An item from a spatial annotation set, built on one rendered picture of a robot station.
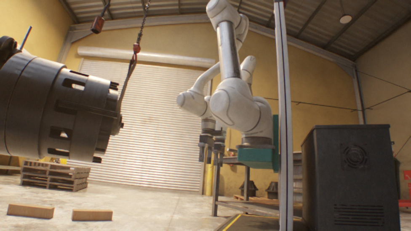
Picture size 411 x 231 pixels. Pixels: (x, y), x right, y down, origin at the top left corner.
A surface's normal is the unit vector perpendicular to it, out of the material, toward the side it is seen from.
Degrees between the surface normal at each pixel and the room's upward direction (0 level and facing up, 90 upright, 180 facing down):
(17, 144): 143
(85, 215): 90
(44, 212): 90
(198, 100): 104
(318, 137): 90
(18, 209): 90
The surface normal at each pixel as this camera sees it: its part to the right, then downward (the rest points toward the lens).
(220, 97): -0.65, -0.16
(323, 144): -0.29, -0.30
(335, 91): 0.11, -0.29
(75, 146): 0.32, 0.56
